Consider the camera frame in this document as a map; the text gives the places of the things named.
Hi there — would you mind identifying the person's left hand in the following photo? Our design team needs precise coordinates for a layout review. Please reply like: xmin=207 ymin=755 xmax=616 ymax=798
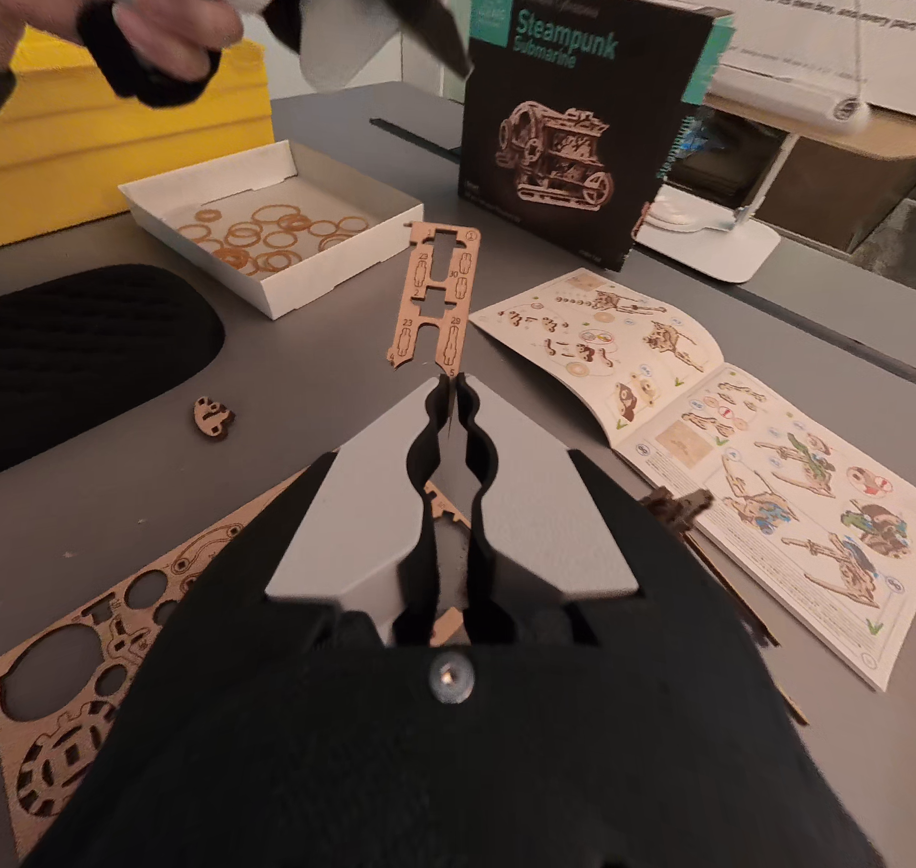
xmin=0 ymin=0 xmax=244 ymax=82

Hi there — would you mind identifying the illustrated instruction booklet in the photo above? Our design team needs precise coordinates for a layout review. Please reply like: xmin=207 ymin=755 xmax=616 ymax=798
xmin=468 ymin=267 xmax=916 ymax=693

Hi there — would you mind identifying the brown cardboard box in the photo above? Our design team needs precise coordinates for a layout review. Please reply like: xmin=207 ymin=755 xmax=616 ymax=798
xmin=759 ymin=134 xmax=899 ymax=254

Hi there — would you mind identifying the small plywood parts fret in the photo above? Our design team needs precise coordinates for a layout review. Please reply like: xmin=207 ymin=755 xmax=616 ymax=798
xmin=386 ymin=221 xmax=482 ymax=382

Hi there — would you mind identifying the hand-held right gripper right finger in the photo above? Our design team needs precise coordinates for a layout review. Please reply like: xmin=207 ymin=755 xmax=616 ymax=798
xmin=455 ymin=373 xmax=639 ymax=646

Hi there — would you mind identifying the partly built wooden model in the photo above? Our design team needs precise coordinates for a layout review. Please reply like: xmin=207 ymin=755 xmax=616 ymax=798
xmin=639 ymin=487 xmax=811 ymax=727

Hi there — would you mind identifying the tall stack of yellow bins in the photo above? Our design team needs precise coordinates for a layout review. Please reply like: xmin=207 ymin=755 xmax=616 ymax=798
xmin=0 ymin=24 xmax=276 ymax=248

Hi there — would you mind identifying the white cardboard tray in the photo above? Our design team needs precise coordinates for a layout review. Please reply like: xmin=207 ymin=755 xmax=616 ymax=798
xmin=118 ymin=140 xmax=425 ymax=321

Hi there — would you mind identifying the white stand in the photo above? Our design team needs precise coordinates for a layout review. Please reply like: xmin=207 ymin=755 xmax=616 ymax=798
xmin=633 ymin=131 xmax=804 ymax=284

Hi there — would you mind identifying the black mesh oval pad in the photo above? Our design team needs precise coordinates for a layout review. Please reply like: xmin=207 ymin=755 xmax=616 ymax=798
xmin=0 ymin=263 xmax=226 ymax=474

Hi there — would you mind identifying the black model kit box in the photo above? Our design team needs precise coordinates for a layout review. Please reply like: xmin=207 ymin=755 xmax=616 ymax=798
xmin=457 ymin=0 xmax=736 ymax=273

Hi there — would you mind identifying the pile of tan rubber bands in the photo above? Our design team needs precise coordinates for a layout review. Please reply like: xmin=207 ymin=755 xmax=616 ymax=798
xmin=175 ymin=203 xmax=369 ymax=275

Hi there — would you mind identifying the small dark wooden piece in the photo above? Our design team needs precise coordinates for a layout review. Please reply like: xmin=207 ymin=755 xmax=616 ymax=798
xmin=192 ymin=396 xmax=237 ymax=443

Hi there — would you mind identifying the large plywood parts sheet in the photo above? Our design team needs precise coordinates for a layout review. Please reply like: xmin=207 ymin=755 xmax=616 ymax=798
xmin=0 ymin=464 xmax=473 ymax=858

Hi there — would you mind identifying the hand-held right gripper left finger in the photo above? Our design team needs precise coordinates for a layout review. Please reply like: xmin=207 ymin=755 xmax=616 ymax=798
xmin=265 ymin=374 xmax=453 ymax=646

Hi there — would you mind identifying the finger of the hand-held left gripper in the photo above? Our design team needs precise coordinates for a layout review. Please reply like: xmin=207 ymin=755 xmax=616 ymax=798
xmin=299 ymin=0 xmax=473 ymax=94

